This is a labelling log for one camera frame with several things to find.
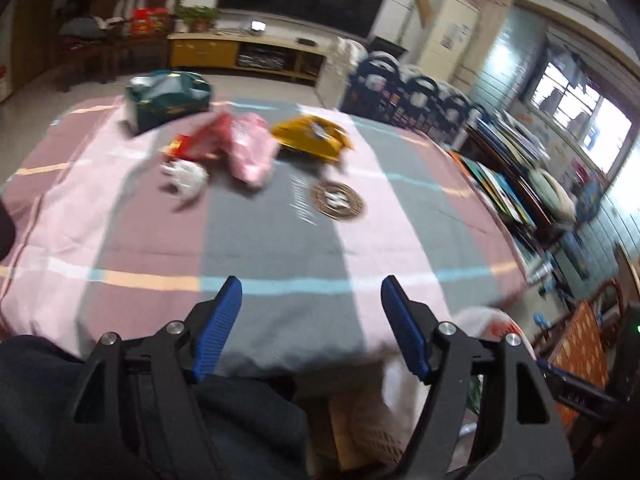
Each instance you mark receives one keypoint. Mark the white red-print plastic bag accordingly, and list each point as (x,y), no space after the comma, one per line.
(495,327)

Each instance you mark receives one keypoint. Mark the pink tissue packet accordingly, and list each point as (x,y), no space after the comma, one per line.
(252,152)

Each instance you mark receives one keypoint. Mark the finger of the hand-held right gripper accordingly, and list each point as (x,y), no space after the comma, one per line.
(575,385)

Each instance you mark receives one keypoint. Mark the yellow snack bag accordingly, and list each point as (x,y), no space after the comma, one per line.
(312,140)

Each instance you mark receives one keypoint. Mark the dark green foil bag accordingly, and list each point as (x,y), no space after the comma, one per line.
(167,100)

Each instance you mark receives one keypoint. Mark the row of picture books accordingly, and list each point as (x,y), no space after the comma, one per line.
(500,190)

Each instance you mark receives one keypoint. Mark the dark wooden armchair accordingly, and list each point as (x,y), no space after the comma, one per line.
(95,35)

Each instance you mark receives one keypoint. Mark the white crumpled packet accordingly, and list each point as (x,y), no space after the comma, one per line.
(186,177)

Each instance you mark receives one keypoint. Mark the grey green cushion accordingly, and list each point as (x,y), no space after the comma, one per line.
(552,192)

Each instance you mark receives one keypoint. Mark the plaid pink grey blanket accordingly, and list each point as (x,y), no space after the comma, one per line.
(275,250)

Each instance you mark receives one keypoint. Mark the yellow wooden media cabinet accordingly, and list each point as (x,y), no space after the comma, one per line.
(215,52)

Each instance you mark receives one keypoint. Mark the red gift box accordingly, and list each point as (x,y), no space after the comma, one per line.
(149,21)

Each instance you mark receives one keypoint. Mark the orange wooden chair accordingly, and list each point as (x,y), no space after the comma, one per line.
(582,340)

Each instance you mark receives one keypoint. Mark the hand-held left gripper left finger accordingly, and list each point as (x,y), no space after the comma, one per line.
(217,332)

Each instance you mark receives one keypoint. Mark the red yellow snack wrapper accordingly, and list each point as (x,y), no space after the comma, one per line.
(180,149)

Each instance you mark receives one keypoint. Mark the bright window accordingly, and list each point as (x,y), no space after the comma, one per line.
(580,110)

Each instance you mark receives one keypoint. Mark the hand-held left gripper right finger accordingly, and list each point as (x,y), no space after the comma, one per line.
(405,330)

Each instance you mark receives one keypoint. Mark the potted green plant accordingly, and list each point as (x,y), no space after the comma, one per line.
(197,15)

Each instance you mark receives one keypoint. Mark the white standing air conditioner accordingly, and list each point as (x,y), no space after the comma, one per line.
(450,35)

